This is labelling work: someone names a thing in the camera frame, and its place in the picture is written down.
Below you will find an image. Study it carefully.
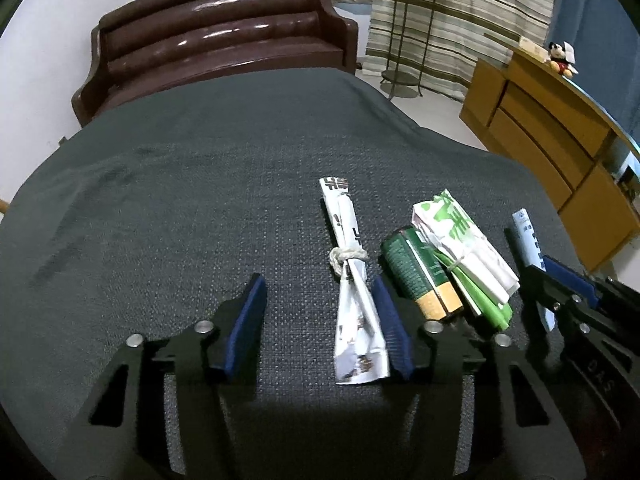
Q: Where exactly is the knotted white printed wrapper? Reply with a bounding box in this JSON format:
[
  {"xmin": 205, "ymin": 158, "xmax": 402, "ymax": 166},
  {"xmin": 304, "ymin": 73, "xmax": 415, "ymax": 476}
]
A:
[{"xmin": 318, "ymin": 176, "xmax": 391, "ymax": 386}]

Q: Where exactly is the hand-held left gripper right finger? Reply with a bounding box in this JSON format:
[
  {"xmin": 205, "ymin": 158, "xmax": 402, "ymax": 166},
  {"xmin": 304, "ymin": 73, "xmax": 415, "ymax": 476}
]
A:
[{"xmin": 370, "ymin": 276, "xmax": 586, "ymax": 480}]

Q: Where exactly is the wooden cabinet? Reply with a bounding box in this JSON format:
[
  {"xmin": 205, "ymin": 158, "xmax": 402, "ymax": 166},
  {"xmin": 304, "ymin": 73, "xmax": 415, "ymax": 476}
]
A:
[{"xmin": 459, "ymin": 32, "xmax": 640, "ymax": 273}]

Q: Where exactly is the striped curtain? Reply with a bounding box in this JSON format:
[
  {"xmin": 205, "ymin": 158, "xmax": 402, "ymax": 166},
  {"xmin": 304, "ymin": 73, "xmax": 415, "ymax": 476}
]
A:
[{"xmin": 362, "ymin": 0, "xmax": 558, "ymax": 103}]

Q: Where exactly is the green white folded packet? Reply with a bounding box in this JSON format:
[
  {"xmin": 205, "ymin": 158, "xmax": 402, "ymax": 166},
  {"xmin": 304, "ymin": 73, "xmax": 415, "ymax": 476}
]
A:
[{"xmin": 411, "ymin": 189, "xmax": 521, "ymax": 331}]

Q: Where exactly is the dark grey tablecloth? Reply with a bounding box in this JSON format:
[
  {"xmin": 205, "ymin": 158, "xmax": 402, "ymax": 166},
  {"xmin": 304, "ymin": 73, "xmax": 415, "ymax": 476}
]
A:
[{"xmin": 0, "ymin": 67, "xmax": 596, "ymax": 480}]

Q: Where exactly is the brown leather sofa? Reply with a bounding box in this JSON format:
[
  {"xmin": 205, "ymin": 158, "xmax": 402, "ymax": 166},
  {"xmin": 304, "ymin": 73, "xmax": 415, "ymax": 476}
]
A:
[{"xmin": 71, "ymin": 0, "xmax": 360, "ymax": 128}]

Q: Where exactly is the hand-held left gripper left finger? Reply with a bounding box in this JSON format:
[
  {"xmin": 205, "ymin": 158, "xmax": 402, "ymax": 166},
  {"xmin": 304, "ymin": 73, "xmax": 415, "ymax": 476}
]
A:
[{"xmin": 52, "ymin": 272, "xmax": 267, "ymax": 480}]

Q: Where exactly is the white blue tube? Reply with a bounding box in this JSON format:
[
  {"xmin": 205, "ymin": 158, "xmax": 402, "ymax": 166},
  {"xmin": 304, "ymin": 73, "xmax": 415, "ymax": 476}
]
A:
[{"xmin": 511, "ymin": 208, "xmax": 557, "ymax": 332}]

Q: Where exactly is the green yellow carton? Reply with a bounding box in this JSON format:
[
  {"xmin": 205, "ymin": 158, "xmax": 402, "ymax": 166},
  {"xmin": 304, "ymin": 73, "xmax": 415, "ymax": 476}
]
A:
[{"xmin": 381, "ymin": 227, "xmax": 463, "ymax": 320}]

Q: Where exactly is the blue curtain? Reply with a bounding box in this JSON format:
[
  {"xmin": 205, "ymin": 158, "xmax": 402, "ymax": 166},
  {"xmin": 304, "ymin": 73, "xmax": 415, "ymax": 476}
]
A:
[{"xmin": 547, "ymin": 0, "xmax": 640, "ymax": 141}]

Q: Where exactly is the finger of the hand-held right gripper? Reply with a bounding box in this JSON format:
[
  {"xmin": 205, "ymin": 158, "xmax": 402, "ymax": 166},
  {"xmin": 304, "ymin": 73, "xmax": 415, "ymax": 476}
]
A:
[
  {"xmin": 542, "ymin": 255, "xmax": 640, "ymax": 311},
  {"xmin": 520, "ymin": 266, "xmax": 593, "ymax": 346}
]

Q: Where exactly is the metal plant stand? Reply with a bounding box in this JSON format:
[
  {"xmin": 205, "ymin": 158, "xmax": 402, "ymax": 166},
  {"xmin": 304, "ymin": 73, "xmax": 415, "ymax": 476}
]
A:
[{"xmin": 380, "ymin": 0, "xmax": 441, "ymax": 100}]

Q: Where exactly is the plush mouse toy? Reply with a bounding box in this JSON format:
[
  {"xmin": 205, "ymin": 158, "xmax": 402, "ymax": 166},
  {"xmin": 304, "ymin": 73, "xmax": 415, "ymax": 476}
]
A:
[{"xmin": 544, "ymin": 41, "xmax": 577, "ymax": 78}]

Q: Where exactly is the small cream box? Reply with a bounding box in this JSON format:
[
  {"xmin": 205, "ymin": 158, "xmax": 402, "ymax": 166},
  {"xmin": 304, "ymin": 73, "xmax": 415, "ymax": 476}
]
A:
[{"xmin": 517, "ymin": 37, "xmax": 548, "ymax": 63}]

